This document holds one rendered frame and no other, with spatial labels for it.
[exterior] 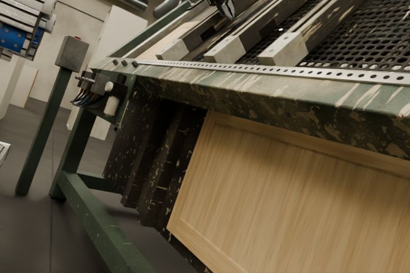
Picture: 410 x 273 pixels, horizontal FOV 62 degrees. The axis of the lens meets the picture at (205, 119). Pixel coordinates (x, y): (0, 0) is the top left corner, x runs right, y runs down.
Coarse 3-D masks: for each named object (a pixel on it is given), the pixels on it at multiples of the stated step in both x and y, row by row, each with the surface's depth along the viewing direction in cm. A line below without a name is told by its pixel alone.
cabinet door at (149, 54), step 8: (184, 24) 194; (192, 24) 185; (176, 32) 189; (184, 32) 181; (160, 40) 191; (168, 40) 184; (152, 48) 186; (160, 48) 178; (144, 56) 181; (152, 56) 173
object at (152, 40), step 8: (208, 0) 213; (200, 8) 211; (184, 16) 206; (192, 16) 209; (168, 24) 204; (176, 24) 204; (160, 32) 199; (168, 32) 202; (152, 40) 197; (136, 48) 194; (144, 48) 195; (128, 56) 191; (136, 56) 193
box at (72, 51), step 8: (64, 40) 195; (72, 40) 190; (80, 40) 193; (64, 48) 189; (72, 48) 191; (80, 48) 193; (64, 56) 189; (72, 56) 192; (80, 56) 194; (56, 64) 193; (64, 64) 190; (72, 64) 192; (80, 64) 195
